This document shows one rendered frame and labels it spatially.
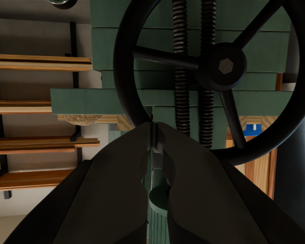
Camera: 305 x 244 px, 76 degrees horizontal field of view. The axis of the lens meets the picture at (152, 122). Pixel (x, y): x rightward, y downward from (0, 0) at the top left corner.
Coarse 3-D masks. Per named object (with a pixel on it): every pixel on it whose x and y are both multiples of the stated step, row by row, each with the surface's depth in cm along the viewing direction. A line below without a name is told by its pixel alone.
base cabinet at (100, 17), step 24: (96, 0) 41; (120, 0) 41; (168, 0) 41; (192, 0) 42; (216, 0) 42; (240, 0) 42; (264, 0) 42; (96, 24) 42; (144, 24) 42; (168, 24) 42; (192, 24) 42; (216, 24) 43; (240, 24) 43; (288, 24) 43
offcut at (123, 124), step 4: (120, 116) 46; (124, 116) 46; (120, 120) 46; (124, 120) 46; (120, 124) 46; (124, 124) 46; (128, 124) 47; (120, 128) 46; (124, 128) 47; (128, 128) 47; (132, 128) 47
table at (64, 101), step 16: (64, 96) 44; (80, 96) 44; (96, 96) 44; (112, 96) 44; (144, 96) 35; (160, 96) 35; (192, 96) 36; (240, 96) 36; (256, 96) 46; (272, 96) 46; (288, 96) 46; (64, 112) 45; (80, 112) 45; (96, 112) 45; (112, 112) 45; (240, 112) 46; (256, 112) 46; (272, 112) 46
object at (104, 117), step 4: (60, 116) 60; (104, 116) 61; (108, 116) 61; (112, 116) 61; (116, 116) 61; (248, 116) 62; (252, 116) 62; (256, 116) 62; (260, 116) 62; (60, 120) 60; (64, 120) 60; (100, 120) 61; (104, 120) 61; (108, 120) 61; (112, 120) 61; (116, 120) 61; (248, 120) 62; (252, 120) 62; (256, 120) 62; (260, 120) 62
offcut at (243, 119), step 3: (240, 117) 47; (243, 117) 47; (246, 117) 48; (240, 120) 47; (243, 120) 48; (246, 120) 48; (228, 123) 48; (243, 123) 48; (228, 126) 48; (243, 126) 48; (228, 129) 48; (243, 129) 48
